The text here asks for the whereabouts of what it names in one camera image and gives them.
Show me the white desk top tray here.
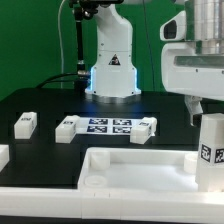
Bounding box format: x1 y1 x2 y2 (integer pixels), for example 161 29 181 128
78 147 199 192

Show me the black camera pole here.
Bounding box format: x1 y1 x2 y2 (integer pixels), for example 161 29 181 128
69 0 90 92

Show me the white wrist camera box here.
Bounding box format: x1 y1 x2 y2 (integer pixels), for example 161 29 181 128
160 11 186 41

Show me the white left fence block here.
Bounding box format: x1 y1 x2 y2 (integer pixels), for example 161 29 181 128
0 145 10 172

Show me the white fiducial marker sheet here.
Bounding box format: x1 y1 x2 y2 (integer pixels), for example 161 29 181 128
77 117 140 135

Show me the black cable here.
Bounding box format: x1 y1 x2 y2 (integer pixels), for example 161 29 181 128
35 72 81 89

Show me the white front fence bar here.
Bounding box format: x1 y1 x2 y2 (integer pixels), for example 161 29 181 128
0 187 224 224

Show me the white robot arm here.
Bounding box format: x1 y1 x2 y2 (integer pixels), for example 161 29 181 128
69 0 224 117

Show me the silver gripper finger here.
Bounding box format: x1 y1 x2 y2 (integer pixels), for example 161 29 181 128
184 95 203 126

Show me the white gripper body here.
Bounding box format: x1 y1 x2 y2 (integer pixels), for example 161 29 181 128
161 42 224 101

